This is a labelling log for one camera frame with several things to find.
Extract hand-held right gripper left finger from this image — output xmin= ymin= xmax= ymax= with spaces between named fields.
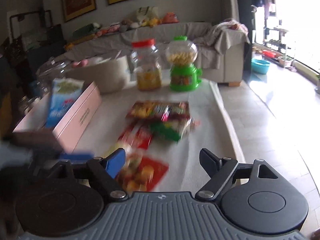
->
xmin=37 ymin=148 xmax=127 ymax=202

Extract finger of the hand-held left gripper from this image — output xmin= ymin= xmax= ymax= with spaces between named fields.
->
xmin=32 ymin=151 xmax=95 ymax=167

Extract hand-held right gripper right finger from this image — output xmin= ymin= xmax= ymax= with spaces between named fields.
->
xmin=195 ymin=148 xmax=279 ymax=201

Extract pink box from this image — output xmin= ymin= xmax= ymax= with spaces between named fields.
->
xmin=12 ymin=81 xmax=102 ymax=156

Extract red packet with orange picture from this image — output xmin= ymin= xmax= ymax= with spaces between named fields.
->
xmin=116 ymin=152 xmax=170 ymax=193

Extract green and red snack packet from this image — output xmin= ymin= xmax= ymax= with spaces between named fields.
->
xmin=149 ymin=117 xmax=200 ymax=143

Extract blue and white snack packet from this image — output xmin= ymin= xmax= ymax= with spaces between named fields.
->
xmin=44 ymin=78 xmax=86 ymax=131

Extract yellow and red snack packet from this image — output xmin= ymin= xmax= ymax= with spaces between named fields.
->
xmin=125 ymin=101 xmax=191 ymax=121

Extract white table cloth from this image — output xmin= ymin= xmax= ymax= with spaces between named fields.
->
xmin=75 ymin=77 xmax=248 ymax=198

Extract beige tissue organizer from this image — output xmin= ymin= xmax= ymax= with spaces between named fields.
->
xmin=64 ymin=54 xmax=131 ymax=95

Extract round glass jar of nuts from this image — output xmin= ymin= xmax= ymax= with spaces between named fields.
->
xmin=36 ymin=57 xmax=76 ymax=98

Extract green candy dispenser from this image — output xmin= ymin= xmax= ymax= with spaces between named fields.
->
xmin=165 ymin=35 xmax=203 ymax=92

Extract clear plastic jar red lid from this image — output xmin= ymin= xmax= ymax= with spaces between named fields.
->
xmin=130 ymin=39 xmax=163 ymax=91

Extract dark cabinet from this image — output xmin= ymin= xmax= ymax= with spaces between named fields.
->
xmin=26 ymin=41 xmax=67 ymax=68

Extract blue plastic basin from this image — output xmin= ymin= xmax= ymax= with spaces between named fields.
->
xmin=251 ymin=59 xmax=271 ymax=74

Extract long yellow plush toy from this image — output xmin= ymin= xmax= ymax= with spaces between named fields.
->
xmin=64 ymin=36 xmax=98 ymax=51

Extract glass aquarium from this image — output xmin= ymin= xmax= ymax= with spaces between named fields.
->
xmin=21 ymin=27 xmax=63 ymax=51

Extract green plush toy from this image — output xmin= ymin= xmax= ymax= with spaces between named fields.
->
xmin=72 ymin=23 xmax=102 ymax=37

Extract floral blanket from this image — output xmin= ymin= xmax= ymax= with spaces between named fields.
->
xmin=200 ymin=19 xmax=251 ymax=53

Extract grey covered sofa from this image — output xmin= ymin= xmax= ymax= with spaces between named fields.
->
xmin=64 ymin=21 xmax=251 ymax=87

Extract metal shelf rack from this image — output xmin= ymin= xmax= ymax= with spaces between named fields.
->
xmin=265 ymin=26 xmax=296 ymax=63

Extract orange plush toy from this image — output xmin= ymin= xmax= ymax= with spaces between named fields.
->
xmin=161 ymin=12 xmax=179 ymax=24

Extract white tote bag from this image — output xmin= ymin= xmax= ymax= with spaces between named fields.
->
xmin=136 ymin=6 xmax=159 ymax=23

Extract hanging clothes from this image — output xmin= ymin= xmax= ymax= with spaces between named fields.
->
xmin=250 ymin=0 xmax=276 ymax=18

